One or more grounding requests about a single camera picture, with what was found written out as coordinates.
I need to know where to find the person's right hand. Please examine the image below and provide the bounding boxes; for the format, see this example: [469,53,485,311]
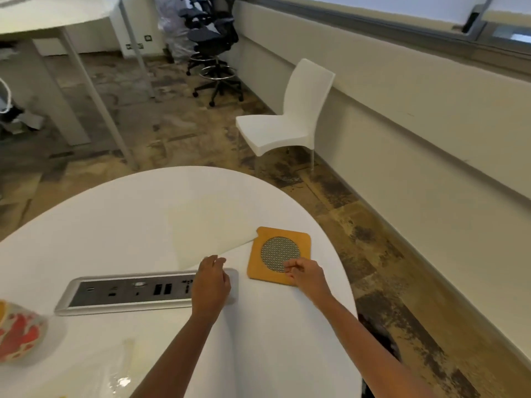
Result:
[284,258,335,310]

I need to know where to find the person's left hand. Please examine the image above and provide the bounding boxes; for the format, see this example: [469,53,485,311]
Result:
[191,255,231,324]

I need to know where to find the orange trivet with mesh disc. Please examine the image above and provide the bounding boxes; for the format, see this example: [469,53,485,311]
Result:
[247,226,312,287]

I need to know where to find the person's left forearm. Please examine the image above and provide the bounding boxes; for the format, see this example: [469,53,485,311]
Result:
[129,311,225,398]

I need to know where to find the person's right forearm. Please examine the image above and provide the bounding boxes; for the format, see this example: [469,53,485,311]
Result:
[314,295,437,398]

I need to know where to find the silver power socket panel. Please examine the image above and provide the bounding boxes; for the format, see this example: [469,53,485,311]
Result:
[54,268,240,316]

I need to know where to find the white plastic chair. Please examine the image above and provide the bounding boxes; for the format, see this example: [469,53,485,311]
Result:
[236,58,336,167]

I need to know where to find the red patterned bowl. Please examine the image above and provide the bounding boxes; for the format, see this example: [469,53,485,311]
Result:
[0,300,48,363]

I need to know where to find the black office chair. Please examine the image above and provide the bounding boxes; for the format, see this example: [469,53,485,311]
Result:
[178,0,233,30]
[185,12,245,108]

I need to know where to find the clear plastic wrapped bundle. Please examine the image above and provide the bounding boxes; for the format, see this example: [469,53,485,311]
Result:
[154,0,196,64]

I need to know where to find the white desk with metal legs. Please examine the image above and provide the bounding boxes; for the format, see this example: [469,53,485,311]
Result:
[0,0,156,171]

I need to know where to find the grey window frame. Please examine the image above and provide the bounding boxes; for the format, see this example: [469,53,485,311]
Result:
[249,0,531,64]

